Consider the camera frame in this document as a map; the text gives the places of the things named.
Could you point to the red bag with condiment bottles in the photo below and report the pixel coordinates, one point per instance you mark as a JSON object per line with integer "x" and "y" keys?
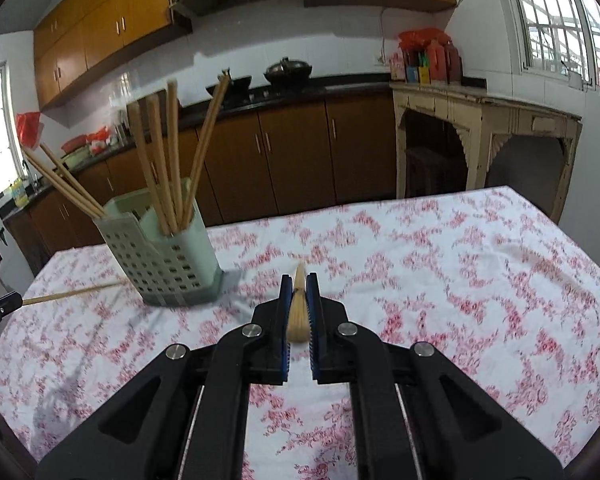
{"x": 430, "y": 57}

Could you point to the sink faucet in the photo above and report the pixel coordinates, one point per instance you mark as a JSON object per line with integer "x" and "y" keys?
{"x": 32, "y": 180}

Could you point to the large barred window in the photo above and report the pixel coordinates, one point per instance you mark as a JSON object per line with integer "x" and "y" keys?
{"x": 565, "y": 20}

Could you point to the red basin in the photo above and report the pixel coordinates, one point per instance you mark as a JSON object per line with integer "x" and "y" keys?
{"x": 75, "y": 144}

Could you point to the black wok with lid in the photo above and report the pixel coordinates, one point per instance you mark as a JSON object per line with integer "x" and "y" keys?
{"x": 288, "y": 71}

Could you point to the brown kitchen cabinets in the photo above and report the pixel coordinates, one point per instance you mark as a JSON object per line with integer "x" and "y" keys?
{"x": 290, "y": 155}
{"x": 100, "y": 30}

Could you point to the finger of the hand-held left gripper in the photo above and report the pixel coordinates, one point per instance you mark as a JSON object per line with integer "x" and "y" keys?
{"x": 0, "y": 305}

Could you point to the brown upper kitchen cabinets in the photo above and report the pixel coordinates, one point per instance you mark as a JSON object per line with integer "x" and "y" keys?
{"x": 100, "y": 30}

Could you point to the red floral tablecloth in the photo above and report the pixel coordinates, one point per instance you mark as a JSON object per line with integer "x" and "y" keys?
{"x": 430, "y": 285}

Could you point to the hanging red plastic bag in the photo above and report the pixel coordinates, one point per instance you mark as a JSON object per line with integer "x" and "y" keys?
{"x": 29, "y": 129}

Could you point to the wooden chopstick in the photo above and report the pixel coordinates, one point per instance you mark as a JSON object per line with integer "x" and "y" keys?
{"x": 70, "y": 293}
{"x": 60, "y": 185}
{"x": 174, "y": 135}
{"x": 75, "y": 177}
{"x": 162, "y": 160}
{"x": 67, "y": 183}
{"x": 210, "y": 132}
{"x": 146, "y": 160}
{"x": 203, "y": 135}
{"x": 299, "y": 310}

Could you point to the orange plastic bag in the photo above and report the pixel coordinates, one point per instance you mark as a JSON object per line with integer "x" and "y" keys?
{"x": 100, "y": 141}

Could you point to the yellow dish soap bottle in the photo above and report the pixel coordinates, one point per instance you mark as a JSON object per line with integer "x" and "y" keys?
{"x": 18, "y": 194}

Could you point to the green basin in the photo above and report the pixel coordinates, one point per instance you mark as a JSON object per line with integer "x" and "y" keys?
{"x": 77, "y": 161}

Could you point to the cream wooden side table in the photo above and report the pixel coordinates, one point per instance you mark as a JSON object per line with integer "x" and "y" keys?
{"x": 485, "y": 105}

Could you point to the green perforated utensil holder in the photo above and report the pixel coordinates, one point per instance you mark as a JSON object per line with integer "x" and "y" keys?
{"x": 180, "y": 260}

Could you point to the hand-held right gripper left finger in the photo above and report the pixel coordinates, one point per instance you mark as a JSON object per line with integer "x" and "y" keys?
{"x": 285, "y": 330}

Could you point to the brown lower kitchen cabinets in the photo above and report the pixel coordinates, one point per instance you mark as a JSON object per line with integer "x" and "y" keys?
{"x": 290, "y": 155}

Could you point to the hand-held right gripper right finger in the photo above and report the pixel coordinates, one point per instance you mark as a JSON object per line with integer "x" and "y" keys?
{"x": 316, "y": 330}

